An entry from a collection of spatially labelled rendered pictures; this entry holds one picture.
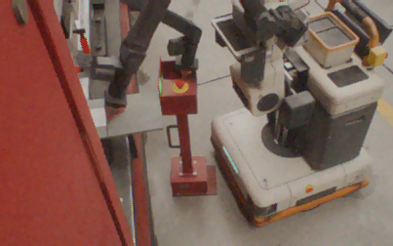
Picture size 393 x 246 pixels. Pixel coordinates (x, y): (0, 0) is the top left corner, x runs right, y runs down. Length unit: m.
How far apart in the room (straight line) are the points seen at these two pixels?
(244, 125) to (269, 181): 0.38
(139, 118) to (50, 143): 1.29
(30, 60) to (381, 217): 2.39
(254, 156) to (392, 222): 0.78
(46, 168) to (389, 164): 2.60
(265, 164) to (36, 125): 2.08
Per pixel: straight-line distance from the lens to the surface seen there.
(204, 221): 2.35
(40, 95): 0.17
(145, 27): 1.26
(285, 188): 2.15
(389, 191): 2.61
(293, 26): 1.45
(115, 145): 1.56
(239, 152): 2.25
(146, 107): 1.49
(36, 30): 0.18
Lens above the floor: 2.05
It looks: 48 degrees down
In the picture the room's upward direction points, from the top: 4 degrees counter-clockwise
